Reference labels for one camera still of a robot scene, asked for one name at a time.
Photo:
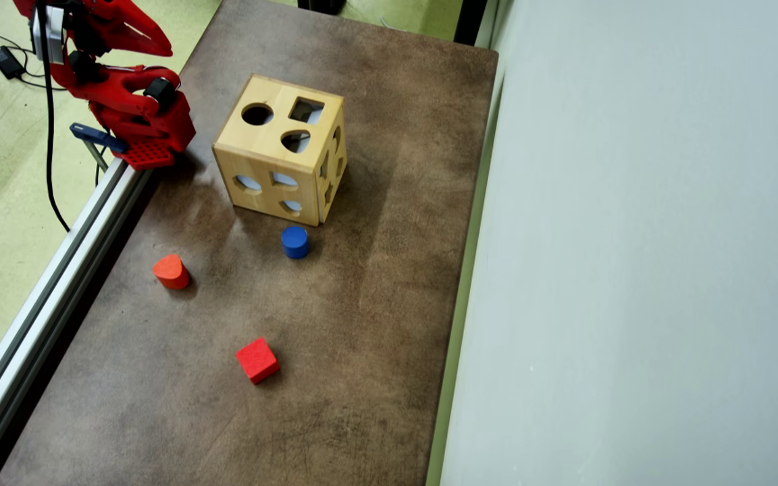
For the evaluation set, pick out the wooden shape sorter box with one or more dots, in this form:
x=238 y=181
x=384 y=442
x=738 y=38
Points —
x=274 y=145

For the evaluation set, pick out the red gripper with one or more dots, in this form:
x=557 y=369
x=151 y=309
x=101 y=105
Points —
x=134 y=25

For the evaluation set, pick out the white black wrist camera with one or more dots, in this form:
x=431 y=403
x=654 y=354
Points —
x=51 y=34

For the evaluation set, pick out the red wooden cube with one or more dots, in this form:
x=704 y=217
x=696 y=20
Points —
x=257 y=360

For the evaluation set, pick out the dark vertical post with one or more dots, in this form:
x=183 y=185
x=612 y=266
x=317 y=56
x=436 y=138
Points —
x=471 y=20

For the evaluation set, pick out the orange rounded wooden block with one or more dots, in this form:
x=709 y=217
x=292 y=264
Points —
x=171 y=271

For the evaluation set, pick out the blue clamp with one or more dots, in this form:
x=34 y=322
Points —
x=97 y=137

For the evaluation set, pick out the black power adapter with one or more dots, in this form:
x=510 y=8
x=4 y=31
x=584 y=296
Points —
x=6 y=62

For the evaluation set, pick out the blue wooden cylinder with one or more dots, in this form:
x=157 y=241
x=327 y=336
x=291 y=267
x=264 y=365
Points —
x=294 y=241

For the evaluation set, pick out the aluminium profile rail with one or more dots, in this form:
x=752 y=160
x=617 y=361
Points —
x=44 y=317

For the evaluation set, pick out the red robot arm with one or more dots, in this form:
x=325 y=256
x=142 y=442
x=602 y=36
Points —
x=159 y=125

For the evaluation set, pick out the black object at table end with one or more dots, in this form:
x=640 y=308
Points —
x=321 y=5

